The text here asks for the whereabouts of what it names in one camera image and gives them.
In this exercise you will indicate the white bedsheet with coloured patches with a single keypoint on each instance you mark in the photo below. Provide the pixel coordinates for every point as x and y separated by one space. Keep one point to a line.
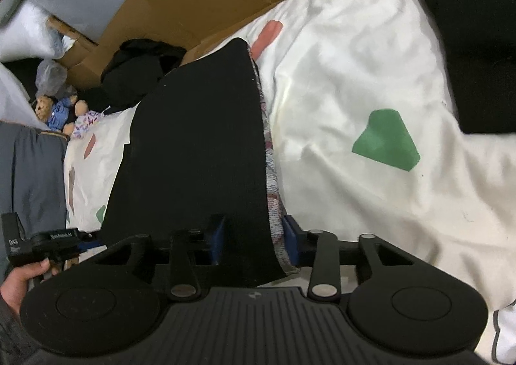
354 66

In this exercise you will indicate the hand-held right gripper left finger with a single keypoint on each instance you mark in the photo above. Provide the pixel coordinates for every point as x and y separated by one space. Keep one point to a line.
217 242

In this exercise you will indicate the white garment with dark trim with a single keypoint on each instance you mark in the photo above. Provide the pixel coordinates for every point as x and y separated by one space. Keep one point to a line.
506 336

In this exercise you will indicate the black shorts with bear-print trim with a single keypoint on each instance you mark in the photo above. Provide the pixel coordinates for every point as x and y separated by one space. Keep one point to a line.
193 147

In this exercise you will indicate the black crumpled garment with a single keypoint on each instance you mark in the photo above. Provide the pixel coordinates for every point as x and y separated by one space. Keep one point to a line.
137 66

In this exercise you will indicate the person's left forearm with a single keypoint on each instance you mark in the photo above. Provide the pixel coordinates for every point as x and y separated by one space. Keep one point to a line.
14 336

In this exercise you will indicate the grey cloth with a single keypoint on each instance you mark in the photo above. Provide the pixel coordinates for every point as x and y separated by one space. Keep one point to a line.
32 179

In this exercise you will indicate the teddy bear in blue clothes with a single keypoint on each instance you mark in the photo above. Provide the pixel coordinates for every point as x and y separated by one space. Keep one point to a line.
54 113

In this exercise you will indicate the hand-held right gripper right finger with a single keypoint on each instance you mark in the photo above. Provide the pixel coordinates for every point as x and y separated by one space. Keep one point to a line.
291 244

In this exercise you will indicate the clear plastic bag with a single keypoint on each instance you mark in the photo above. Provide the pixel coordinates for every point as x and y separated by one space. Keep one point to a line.
50 76

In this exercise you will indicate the teddy bear in floral dress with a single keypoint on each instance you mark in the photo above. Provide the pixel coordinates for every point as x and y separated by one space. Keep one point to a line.
82 119

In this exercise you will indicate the black flat garment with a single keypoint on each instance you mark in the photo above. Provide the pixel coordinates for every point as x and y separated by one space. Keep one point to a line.
475 26

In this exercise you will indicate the person's left hand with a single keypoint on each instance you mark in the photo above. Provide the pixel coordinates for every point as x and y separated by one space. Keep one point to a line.
20 284

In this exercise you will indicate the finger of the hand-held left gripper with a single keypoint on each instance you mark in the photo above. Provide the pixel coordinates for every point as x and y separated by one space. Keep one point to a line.
92 245

